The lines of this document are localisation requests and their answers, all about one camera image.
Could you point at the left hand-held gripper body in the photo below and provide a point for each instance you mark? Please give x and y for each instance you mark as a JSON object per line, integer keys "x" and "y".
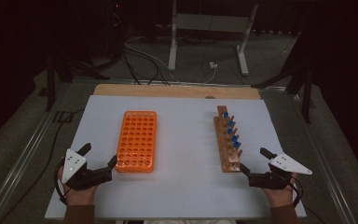
{"x": 74, "y": 174}

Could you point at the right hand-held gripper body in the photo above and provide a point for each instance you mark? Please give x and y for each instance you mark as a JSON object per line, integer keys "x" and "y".
{"x": 273, "y": 180}

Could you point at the blue-capped test tube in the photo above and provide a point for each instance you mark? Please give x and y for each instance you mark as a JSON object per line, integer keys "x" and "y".
{"x": 231, "y": 123}
{"x": 234, "y": 138}
{"x": 226, "y": 114}
{"x": 230, "y": 131}
{"x": 236, "y": 144}

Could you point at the orange test tube rack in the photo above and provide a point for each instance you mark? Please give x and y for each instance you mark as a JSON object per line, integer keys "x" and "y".
{"x": 136, "y": 140}

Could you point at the wooden test tube rack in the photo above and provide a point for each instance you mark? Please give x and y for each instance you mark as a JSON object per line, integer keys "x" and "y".
{"x": 220, "y": 137}

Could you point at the person's right hand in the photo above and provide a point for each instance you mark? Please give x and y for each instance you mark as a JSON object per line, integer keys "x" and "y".
{"x": 281, "y": 196}

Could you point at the person's left hand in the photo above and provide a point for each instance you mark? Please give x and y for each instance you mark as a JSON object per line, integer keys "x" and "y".
{"x": 79, "y": 196}

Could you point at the white table mat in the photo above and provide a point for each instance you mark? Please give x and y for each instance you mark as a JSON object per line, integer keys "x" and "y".
{"x": 186, "y": 155}

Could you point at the black stand legs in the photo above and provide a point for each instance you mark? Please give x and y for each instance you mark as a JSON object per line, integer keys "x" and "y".
{"x": 306, "y": 96}
{"x": 51, "y": 81}

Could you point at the white plug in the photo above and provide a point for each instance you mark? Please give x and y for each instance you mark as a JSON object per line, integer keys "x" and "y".
{"x": 213, "y": 65}

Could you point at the dark equipment rack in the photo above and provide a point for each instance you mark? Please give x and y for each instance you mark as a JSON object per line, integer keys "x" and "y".
{"x": 113, "y": 31}

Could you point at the grey metal stand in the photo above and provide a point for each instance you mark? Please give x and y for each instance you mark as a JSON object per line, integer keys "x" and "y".
{"x": 209, "y": 23}

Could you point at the metal floor rail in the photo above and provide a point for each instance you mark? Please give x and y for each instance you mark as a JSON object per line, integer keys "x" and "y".
{"x": 28, "y": 149}
{"x": 323, "y": 161}
{"x": 121, "y": 81}

